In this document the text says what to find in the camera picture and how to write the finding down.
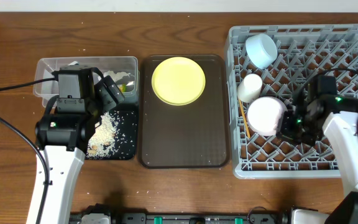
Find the white paper cup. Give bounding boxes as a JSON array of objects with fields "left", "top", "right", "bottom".
[{"left": 237, "top": 73, "right": 263, "bottom": 103}]

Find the pile of rice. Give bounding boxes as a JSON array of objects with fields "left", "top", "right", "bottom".
[{"left": 85, "top": 110, "right": 138, "bottom": 157}]

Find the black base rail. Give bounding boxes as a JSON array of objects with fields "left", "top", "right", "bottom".
[{"left": 68, "top": 203, "right": 290, "bottom": 224}]

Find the wooden chopstick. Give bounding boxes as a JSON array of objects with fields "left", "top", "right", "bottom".
[{"left": 237, "top": 98, "right": 250, "bottom": 139}]

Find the light blue bowl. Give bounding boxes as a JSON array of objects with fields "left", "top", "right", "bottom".
[{"left": 246, "top": 34, "right": 278, "bottom": 69}]

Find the black tray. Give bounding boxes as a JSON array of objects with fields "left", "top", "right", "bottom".
[{"left": 84, "top": 103, "right": 138, "bottom": 161}]

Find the brown serving tray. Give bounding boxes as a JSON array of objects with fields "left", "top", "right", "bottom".
[{"left": 138, "top": 55, "right": 231, "bottom": 169}]

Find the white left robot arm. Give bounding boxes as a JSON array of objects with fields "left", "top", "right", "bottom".
[{"left": 27, "top": 64, "right": 124, "bottom": 223}]

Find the white tissue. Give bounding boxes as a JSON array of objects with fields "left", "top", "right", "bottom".
[{"left": 103, "top": 70, "right": 130, "bottom": 82}]

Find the pink bowl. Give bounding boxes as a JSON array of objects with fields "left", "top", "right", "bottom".
[{"left": 247, "top": 96, "right": 287, "bottom": 136}]

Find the clear plastic bin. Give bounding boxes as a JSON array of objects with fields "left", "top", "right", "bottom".
[{"left": 35, "top": 56, "right": 139, "bottom": 110}]

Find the yellow plate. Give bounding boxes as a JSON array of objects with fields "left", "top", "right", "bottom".
[{"left": 151, "top": 57, "right": 206, "bottom": 106}]

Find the grey dishwasher rack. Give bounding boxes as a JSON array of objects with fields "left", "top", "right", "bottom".
[{"left": 224, "top": 24, "right": 358, "bottom": 179}]

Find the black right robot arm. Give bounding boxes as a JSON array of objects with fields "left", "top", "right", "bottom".
[{"left": 276, "top": 94, "right": 358, "bottom": 223}]

